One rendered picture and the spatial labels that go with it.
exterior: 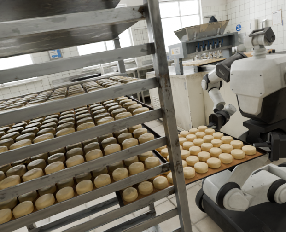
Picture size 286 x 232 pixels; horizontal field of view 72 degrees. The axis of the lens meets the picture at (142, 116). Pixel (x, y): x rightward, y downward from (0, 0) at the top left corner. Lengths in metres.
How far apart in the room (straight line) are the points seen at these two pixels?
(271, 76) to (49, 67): 0.83
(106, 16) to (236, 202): 0.96
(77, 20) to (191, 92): 1.86
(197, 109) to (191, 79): 0.36
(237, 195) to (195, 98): 1.42
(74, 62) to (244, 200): 0.96
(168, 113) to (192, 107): 1.75
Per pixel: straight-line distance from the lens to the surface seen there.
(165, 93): 0.53
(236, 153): 0.87
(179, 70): 2.30
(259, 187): 1.27
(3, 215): 0.70
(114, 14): 0.53
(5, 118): 0.54
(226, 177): 1.09
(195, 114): 2.33
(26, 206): 0.69
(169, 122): 0.56
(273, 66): 0.98
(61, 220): 1.19
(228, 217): 1.32
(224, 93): 2.06
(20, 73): 0.52
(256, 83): 1.00
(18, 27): 0.52
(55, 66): 0.51
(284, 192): 1.35
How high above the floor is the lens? 1.13
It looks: 17 degrees down
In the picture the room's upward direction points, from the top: 11 degrees counter-clockwise
